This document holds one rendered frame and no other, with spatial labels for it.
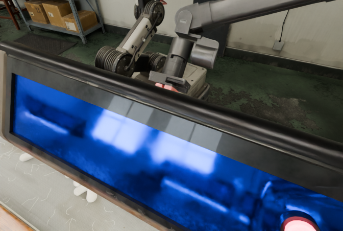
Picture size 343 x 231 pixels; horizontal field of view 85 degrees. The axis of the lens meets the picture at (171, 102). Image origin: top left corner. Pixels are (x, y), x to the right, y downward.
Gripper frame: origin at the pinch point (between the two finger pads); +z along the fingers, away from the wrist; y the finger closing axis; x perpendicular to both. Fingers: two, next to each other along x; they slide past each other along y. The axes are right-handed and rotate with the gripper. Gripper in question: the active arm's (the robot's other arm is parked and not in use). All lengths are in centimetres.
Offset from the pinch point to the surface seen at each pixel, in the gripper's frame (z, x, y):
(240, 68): -72, 170, 7
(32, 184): 25.1, -12.8, -19.2
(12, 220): 28.3, -18.7, -14.2
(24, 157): 21.3, -11.9, -25.5
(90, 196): 21.5, -11.7, -4.1
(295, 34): -113, 158, 48
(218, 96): -29, 133, -3
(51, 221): 27.7, -14.7, -9.0
